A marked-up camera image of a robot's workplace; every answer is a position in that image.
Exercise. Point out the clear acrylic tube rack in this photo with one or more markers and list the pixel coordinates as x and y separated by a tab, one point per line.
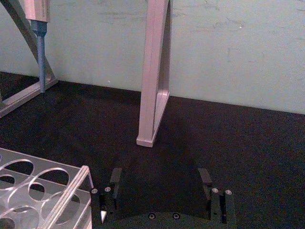
59	202

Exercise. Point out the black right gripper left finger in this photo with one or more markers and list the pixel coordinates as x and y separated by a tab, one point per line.
116	177

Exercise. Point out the silver pipette with grey tip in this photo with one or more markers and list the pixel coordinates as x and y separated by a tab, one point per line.
41	47

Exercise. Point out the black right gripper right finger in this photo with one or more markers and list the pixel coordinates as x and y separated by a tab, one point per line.
205	177

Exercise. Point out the black table cloth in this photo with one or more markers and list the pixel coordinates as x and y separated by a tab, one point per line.
195	143

